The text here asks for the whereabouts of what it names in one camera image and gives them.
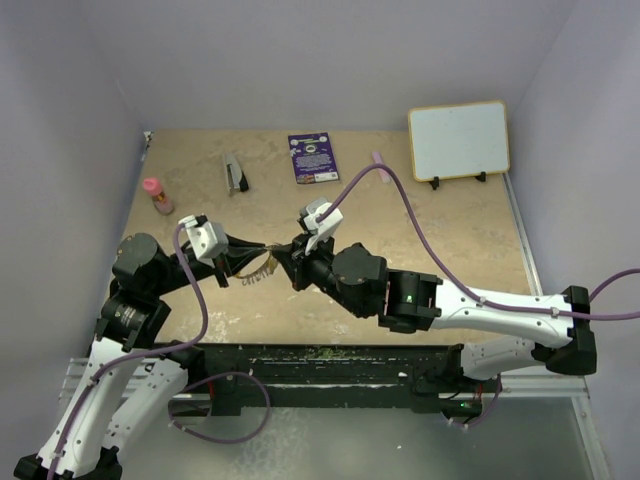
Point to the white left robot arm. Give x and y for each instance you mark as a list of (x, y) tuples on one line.
[(127, 378)]

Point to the small whiteboard on stand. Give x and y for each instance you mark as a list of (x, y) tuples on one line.
[(457, 141)]

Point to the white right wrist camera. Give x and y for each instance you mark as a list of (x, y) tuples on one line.
[(314, 222)]

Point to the key with yellow tag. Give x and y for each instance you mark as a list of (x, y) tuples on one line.
[(272, 264)]

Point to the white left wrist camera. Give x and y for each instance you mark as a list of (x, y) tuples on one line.
[(208, 239)]

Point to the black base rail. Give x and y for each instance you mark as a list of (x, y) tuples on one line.
[(423, 379)]

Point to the pink eraser stick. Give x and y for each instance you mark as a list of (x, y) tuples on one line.
[(382, 172)]

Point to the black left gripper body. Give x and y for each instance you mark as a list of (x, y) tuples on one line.
[(200, 269)]

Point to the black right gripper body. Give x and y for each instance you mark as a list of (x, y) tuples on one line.
[(316, 266)]

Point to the grey black stapler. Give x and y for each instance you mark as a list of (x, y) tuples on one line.
[(236, 179)]

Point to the pink capped small bottle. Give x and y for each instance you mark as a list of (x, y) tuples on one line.
[(155, 190)]

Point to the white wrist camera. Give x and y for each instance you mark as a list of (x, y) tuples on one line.
[(208, 239), (314, 222)]

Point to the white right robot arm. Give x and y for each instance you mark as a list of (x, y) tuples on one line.
[(552, 330)]

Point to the purple printed card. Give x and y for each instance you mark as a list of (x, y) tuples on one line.
[(312, 158)]

